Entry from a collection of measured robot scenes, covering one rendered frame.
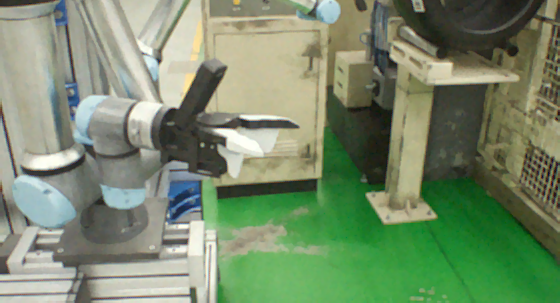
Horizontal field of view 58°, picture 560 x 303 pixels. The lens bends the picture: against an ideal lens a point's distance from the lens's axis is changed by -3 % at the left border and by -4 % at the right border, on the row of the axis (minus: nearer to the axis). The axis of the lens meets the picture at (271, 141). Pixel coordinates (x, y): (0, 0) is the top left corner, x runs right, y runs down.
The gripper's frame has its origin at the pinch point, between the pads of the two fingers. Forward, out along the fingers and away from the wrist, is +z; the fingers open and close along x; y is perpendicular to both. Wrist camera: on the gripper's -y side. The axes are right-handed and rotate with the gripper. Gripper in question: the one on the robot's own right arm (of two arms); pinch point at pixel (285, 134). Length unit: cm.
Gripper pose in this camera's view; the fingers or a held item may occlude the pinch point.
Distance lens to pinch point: 73.9
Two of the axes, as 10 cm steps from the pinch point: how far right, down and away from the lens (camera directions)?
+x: -3.6, 2.7, -9.0
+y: -0.5, 9.5, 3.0
